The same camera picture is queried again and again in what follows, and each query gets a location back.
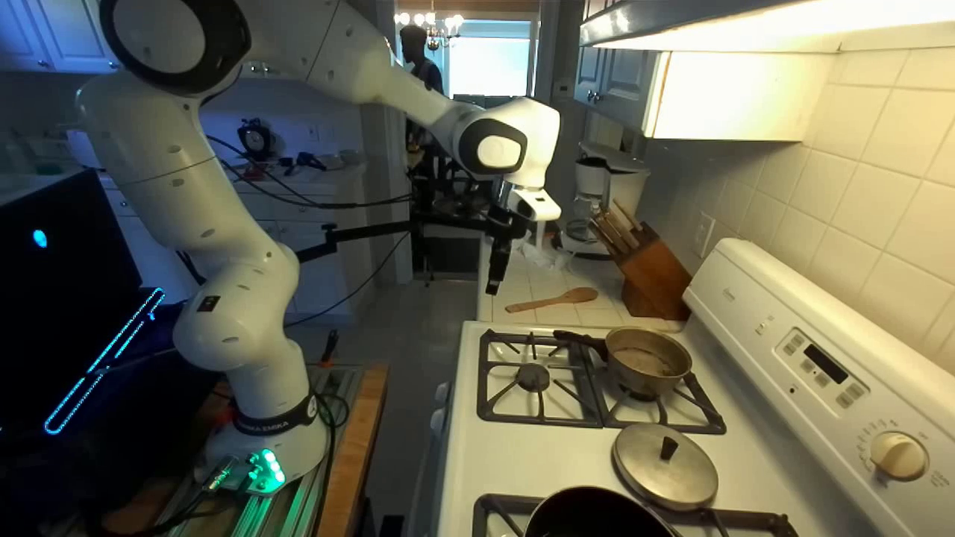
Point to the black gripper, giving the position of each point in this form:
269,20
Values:
503,229

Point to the wooden spoon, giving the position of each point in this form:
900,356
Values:
570,297

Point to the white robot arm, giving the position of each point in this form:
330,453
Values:
144,123

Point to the black pot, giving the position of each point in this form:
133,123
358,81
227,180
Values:
591,512

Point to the steel pot lid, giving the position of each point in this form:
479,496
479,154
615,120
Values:
664,466

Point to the white coffee maker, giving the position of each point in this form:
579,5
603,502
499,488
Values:
600,180

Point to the far burner grate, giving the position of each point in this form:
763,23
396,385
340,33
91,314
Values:
530,378

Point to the burner grate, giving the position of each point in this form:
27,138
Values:
530,378
499,514

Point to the wooden knife block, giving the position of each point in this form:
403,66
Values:
651,275

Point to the small steel saucepan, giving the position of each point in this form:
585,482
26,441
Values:
642,363

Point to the near burner grate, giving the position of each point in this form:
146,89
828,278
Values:
499,514

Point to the white range hood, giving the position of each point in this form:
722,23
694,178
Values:
748,69

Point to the wooden cart platform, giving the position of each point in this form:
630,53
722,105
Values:
255,496

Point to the white gas stove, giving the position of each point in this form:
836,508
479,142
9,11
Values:
793,420

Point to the black computer monitor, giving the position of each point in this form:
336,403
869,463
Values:
69,303

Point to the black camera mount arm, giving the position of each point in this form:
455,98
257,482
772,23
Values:
336,238

